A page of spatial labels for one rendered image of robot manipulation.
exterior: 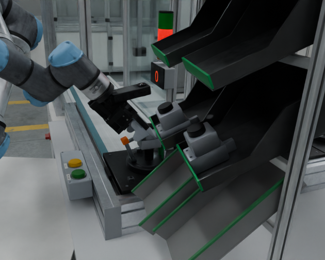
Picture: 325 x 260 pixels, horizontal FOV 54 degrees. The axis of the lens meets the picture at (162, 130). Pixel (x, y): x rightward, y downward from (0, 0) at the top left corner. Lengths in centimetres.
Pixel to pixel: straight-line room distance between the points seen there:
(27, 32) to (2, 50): 38
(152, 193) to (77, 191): 26
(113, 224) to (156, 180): 17
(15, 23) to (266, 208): 94
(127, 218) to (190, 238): 27
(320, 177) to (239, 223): 71
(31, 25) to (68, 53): 41
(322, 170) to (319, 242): 31
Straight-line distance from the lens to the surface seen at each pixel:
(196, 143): 51
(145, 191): 81
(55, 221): 100
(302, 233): 103
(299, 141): 50
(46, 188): 115
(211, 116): 62
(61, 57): 82
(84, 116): 149
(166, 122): 61
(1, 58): 81
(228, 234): 57
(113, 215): 87
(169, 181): 78
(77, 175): 97
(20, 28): 118
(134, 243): 90
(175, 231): 70
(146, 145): 96
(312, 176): 120
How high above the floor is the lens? 146
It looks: 23 degrees down
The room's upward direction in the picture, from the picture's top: 2 degrees clockwise
